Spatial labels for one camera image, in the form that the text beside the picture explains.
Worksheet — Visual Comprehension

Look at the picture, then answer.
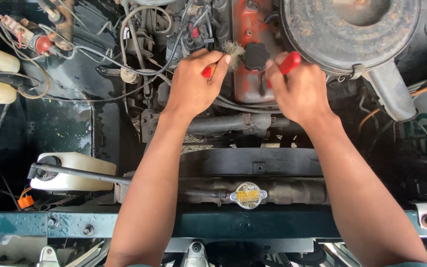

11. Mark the person's left hand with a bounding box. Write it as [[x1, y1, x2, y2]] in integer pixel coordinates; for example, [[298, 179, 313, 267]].
[[163, 48, 233, 120]]

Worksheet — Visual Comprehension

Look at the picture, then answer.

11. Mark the person's right hand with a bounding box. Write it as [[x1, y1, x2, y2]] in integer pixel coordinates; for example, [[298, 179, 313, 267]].
[[265, 51, 335, 127]]

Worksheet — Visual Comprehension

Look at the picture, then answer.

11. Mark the red-handled tool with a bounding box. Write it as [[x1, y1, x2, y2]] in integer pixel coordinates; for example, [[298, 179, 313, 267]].
[[266, 51, 302, 89]]

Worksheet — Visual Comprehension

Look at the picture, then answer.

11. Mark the worn red-handled brush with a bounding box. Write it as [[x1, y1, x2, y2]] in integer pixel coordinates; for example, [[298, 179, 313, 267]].
[[201, 41, 246, 79]]

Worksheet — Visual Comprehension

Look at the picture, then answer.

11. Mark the black distributor with leads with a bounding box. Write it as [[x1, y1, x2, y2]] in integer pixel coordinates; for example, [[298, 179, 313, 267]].
[[165, 20, 216, 69]]

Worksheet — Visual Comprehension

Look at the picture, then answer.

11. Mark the black oil filler cap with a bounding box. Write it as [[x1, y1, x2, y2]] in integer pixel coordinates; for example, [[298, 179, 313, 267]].
[[242, 42, 271, 72]]

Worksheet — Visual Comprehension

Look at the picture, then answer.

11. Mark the small white fuel filter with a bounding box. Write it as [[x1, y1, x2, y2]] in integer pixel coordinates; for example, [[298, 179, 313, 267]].
[[120, 67, 139, 84]]

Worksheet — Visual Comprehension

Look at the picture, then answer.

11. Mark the black radiator support panel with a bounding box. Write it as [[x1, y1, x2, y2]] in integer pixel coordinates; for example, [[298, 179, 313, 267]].
[[178, 148, 324, 178]]

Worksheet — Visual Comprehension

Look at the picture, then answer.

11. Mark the round rusty air cleaner housing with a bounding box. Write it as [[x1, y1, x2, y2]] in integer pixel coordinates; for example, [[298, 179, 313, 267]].
[[280, 0, 422, 76]]

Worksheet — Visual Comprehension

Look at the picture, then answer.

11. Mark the red engine valve cover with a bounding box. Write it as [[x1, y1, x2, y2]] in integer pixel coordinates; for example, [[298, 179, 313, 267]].
[[232, 0, 285, 105]]

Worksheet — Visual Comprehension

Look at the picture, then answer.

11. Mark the grey air intake snout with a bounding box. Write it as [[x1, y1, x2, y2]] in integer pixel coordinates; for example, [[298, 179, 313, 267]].
[[362, 61, 419, 123]]

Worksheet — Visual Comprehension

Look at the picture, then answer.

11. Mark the dirty radiator tank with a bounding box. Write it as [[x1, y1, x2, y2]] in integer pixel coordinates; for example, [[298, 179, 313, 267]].
[[114, 176, 330, 205]]

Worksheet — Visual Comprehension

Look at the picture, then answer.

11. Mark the metal radiator cap yellow label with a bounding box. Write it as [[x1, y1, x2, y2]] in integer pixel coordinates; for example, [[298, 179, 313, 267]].
[[229, 182, 268, 210]]

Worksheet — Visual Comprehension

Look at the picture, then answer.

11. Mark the white coolant reservoir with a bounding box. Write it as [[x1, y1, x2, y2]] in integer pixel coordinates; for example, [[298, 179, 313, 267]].
[[30, 152, 117, 192]]

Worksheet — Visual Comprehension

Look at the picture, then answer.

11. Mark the black hood prop rod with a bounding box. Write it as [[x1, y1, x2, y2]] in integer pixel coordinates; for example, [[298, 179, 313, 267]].
[[27, 162, 132, 185]]

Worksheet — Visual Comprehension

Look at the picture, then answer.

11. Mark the green front cross member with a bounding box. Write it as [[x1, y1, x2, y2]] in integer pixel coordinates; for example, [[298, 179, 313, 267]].
[[0, 209, 427, 240]]

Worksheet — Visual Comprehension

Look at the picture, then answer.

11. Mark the ignition coil with red cap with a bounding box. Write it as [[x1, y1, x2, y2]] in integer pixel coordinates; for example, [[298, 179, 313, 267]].
[[0, 14, 65, 57]]

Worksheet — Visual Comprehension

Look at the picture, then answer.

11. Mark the black radiator hose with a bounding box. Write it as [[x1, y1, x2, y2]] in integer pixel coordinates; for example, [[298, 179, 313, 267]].
[[187, 113, 293, 135]]

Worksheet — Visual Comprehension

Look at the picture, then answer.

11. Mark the orange cable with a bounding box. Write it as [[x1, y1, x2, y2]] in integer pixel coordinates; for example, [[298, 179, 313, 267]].
[[357, 75, 427, 135]]

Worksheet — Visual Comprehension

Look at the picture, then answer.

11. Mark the silver mounting bracket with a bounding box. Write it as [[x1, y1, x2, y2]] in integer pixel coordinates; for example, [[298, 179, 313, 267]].
[[415, 202, 427, 229]]

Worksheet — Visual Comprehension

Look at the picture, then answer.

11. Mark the orange wire connector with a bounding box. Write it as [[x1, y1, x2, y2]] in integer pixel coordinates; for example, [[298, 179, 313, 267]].
[[17, 187, 35, 210]]

